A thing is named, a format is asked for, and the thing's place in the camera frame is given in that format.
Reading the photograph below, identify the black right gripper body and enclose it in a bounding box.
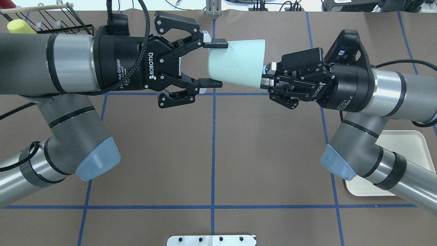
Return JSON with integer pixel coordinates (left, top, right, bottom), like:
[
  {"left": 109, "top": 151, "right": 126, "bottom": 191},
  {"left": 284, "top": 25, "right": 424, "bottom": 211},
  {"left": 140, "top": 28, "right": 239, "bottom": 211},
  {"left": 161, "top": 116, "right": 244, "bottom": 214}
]
[{"left": 308, "top": 63, "right": 376, "bottom": 112}]

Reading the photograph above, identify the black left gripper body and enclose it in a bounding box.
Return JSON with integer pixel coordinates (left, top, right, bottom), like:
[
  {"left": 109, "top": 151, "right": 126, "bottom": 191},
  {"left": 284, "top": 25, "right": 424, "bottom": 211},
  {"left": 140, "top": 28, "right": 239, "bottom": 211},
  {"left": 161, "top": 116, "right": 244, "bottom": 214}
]
[{"left": 93, "top": 34, "right": 181, "bottom": 91}]

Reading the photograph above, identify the pale green cup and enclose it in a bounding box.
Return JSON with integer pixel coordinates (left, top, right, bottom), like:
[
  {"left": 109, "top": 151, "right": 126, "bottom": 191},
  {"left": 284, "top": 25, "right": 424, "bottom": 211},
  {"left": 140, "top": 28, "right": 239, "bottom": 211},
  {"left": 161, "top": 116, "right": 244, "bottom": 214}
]
[{"left": 207, "top": 39, "right": 266, "bottom": 88}]

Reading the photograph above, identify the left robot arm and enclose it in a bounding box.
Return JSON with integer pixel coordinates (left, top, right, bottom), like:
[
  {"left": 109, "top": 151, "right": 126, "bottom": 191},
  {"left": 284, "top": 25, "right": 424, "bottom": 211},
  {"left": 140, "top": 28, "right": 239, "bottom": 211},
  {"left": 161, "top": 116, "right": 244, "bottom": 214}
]
[{"left": 1, "top": 12, "right": 228, "bottom": 208}]

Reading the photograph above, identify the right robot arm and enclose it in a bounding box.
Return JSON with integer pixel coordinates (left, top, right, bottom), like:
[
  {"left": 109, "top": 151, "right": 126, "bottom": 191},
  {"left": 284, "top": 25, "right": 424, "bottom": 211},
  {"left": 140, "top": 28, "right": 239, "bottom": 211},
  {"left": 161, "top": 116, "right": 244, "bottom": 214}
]
[{"left": 261, "top": 46, "right": 436, "bottom": 215}]

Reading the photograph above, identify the cream rabbit tray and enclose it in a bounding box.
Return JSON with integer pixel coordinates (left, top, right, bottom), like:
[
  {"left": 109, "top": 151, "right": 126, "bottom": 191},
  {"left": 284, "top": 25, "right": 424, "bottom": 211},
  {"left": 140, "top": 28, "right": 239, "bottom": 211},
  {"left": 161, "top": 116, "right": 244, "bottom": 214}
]
[{"left": 345, "top": 130, "right": 436, "bottom": 196}]

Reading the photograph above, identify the yellow cup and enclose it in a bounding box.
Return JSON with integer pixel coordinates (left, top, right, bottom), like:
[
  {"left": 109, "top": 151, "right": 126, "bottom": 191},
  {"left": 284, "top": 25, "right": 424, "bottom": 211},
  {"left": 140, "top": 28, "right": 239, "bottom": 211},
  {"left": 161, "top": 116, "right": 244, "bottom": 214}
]
[{"left": 7, "top": 19, "right": 37, "bottom": 34}]

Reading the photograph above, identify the black wire cup rack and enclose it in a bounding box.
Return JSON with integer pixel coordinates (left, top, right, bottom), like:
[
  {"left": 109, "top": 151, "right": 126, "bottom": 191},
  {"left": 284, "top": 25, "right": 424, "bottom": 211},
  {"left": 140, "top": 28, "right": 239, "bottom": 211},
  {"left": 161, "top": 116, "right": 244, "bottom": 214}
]
[{"left": 1, "top": 0, "right": 94, "bottom": 36}]

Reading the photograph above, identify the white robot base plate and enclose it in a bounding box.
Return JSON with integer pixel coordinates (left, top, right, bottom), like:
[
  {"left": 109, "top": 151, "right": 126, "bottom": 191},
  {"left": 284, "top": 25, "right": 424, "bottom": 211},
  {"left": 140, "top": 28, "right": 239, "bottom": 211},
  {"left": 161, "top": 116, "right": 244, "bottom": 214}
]
[{"left": 167, "top": 234, "right": 257, "bottom": 246}]

